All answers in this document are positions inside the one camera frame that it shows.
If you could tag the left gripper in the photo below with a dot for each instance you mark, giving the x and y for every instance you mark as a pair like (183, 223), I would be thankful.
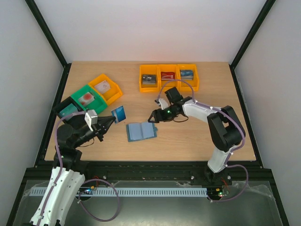
(106, 122)

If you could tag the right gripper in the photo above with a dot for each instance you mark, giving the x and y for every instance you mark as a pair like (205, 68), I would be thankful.
(159, 115)

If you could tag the blue leather card holder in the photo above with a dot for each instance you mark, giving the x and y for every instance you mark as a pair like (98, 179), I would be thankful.
(141, 131)

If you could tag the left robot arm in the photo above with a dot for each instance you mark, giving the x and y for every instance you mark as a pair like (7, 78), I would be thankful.
(68, 171)

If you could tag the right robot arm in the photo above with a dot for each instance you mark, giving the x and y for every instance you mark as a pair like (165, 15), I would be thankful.
(226, 130)

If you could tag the red dotted card stack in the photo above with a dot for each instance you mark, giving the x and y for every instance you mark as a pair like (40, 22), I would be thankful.
(86, 99)

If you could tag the white card stack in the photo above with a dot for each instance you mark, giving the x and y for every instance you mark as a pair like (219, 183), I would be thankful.
(103, 87)

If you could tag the teal card stack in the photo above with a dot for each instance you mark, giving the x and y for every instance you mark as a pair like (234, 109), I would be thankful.
(67, 111)

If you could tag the black card stack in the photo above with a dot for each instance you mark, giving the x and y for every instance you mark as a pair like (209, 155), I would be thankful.
(149, 79)

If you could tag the yellow bin with black cards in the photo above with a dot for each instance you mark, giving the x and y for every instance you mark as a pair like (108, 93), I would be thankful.
(148, 69)

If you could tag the yellow bin with blue cards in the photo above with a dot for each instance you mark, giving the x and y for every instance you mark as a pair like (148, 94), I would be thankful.
(195, 82)

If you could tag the yellow bin with red cards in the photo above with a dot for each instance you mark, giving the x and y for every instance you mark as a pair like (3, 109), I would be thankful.
(172, 83)

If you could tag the blue card stack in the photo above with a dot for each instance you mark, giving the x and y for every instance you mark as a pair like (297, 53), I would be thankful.
(187, 74)

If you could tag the green storage bin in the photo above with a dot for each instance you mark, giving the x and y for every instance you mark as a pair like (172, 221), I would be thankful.
(98, 104)

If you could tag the yellow bin left group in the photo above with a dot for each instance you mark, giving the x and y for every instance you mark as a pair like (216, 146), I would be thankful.
(110, 96)

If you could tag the black storage bin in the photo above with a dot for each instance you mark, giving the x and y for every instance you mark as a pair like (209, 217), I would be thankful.
(76, 121)

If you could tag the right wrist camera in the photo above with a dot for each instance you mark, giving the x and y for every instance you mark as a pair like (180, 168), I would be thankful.
(162, 103)

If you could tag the grey slotted cable duct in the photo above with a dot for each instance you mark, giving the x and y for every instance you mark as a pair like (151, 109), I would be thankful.
(147, 192)

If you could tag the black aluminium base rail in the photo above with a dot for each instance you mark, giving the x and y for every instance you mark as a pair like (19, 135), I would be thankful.
(193, 172)

